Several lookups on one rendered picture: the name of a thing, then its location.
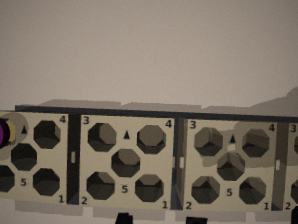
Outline beige bucket adapter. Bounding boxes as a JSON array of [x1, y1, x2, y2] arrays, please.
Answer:
[[0, 110, 87, 204], [265, 121, 298, 211], [79, 114, 175, 210], [176, 117, 277, 211]]

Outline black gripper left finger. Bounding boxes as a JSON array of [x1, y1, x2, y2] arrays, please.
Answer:
[[115, 213, 133, 224]]

